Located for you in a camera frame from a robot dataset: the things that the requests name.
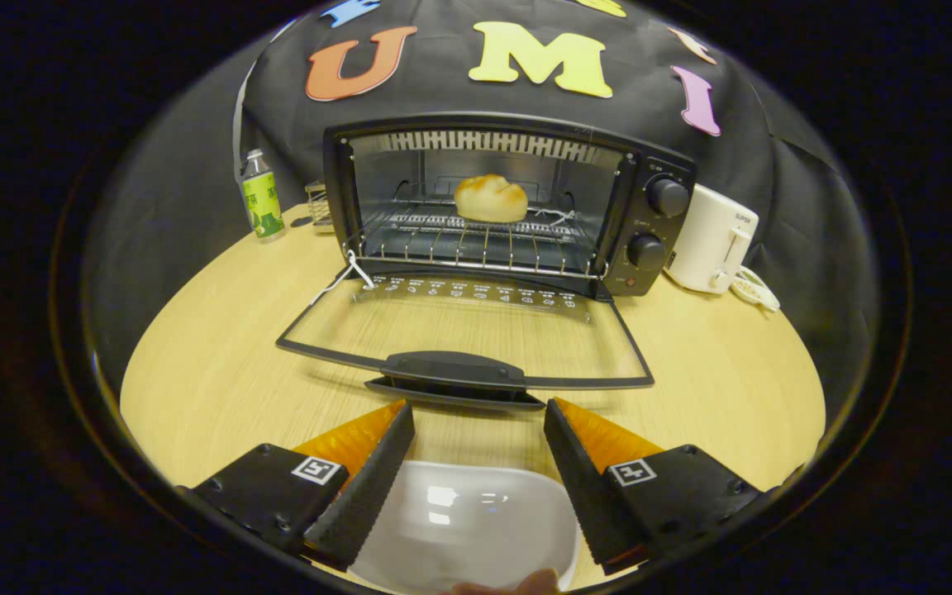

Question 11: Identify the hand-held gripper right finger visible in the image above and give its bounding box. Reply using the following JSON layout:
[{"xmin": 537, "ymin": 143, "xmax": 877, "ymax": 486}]
[{"xmin": 544, "ymin": 397, "xmax": 774, "ymax": 575}]

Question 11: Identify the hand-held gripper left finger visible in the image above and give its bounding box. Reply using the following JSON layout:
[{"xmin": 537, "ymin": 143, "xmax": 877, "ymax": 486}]
[{"xmin": 178, "ymin": 400, "xmax": 417, "ymax": 571}]

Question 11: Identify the black toaster oven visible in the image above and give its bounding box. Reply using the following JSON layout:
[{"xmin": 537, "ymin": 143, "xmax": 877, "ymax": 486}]
[{"xmin": 276, "ymin": 113, "xmax": 698, "ymax": 412}]

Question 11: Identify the round golden bread bun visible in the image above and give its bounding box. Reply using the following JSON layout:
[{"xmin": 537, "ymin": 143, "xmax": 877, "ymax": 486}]
[{"xmin": 454, "ymin": 174, "xmax": 529, "ymax": 224}]

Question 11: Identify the metal oven rack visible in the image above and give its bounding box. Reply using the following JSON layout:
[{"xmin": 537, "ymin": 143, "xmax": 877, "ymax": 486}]
[{"xmin": 352, "ymin": 207, "xmax": 601, "ymax": 278}]

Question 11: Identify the white pop-up toaster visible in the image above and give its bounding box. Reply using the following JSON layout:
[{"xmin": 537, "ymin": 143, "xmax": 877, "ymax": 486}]
[{"xmin": 664, "ymin": 183, "xmax": 760, "ymax": 295}]

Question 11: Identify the white square plate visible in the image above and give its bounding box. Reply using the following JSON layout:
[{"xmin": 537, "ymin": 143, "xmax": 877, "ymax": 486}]
[{"xmin": 350, "ymin": 460, "xmax": 583, "ymax": 594}]

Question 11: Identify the green label plastic bottle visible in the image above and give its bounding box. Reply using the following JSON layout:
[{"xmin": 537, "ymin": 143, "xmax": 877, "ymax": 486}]
[{"xmin": 240, "ymin": 149, "xmax": 285, "ymax": 242}]

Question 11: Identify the black backdrop cloth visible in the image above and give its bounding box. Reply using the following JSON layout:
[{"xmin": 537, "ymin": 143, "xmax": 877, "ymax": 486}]
[{"xmin": 83, "ymin": 0, "xmax": 882, "ymax": 414}]

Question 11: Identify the white string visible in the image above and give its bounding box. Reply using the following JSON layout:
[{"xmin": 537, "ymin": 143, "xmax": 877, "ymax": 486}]
[{"xmin": 311, "ymin": 250, "xmax": 376, "ymax": 307}]

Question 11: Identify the metal wire utensil holder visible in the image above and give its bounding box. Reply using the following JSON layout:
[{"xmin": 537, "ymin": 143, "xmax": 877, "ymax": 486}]
[{"xmin": 305, "ymin": 180, "xmax": 336, "ymax": 234}]

